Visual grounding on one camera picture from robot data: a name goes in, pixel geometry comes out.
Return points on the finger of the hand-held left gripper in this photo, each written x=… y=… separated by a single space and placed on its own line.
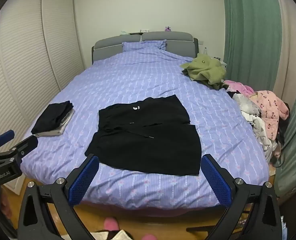
x=4 y=137
x=25 y=145

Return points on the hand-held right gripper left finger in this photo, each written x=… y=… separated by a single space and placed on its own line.
x=84 y=180

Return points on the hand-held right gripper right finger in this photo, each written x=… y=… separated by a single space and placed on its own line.
x=216 y=180

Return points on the black pants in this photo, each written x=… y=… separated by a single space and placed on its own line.
x=143 y=150

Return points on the white folded garment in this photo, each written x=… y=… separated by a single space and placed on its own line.
x=60 y=128

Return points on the black folded garment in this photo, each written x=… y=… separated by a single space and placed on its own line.
x=52 y=116

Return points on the pink slipper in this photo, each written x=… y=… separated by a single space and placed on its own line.
x=111 y=223
x=148 y=237

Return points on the white paper sheet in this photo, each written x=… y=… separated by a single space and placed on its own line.
x=112 y=236

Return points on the white louvered wardrobe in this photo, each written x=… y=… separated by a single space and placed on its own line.
x=20 y=62

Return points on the white crumpled garment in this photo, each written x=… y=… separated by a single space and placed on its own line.
x=248 y=107

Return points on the pink printed jacket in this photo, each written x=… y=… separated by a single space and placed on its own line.
x=269 y=107

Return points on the green curtain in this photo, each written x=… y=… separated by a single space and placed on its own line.
x=295 y=130
x=248 y=25

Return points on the pink garment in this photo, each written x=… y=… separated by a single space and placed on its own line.
x=239 y=86

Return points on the olive green garment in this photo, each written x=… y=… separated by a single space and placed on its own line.
x=205 y=71

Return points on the purple floral duvet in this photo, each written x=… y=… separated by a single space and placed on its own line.
x=138 y=80

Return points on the white nightstand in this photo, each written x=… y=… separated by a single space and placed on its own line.
x=223 y=64

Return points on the clear plastic bottle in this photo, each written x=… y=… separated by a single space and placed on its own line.
x=205 y=51

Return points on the purple floral pillow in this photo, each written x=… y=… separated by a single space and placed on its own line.
x=144 y=46

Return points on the grey padded headboard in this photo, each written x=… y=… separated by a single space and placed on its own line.
x=163 y=36

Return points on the purple toy figure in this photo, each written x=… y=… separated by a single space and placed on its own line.
x=167 y=29

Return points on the beige sheer curtain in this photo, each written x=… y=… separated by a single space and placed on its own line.
x=290 y=35

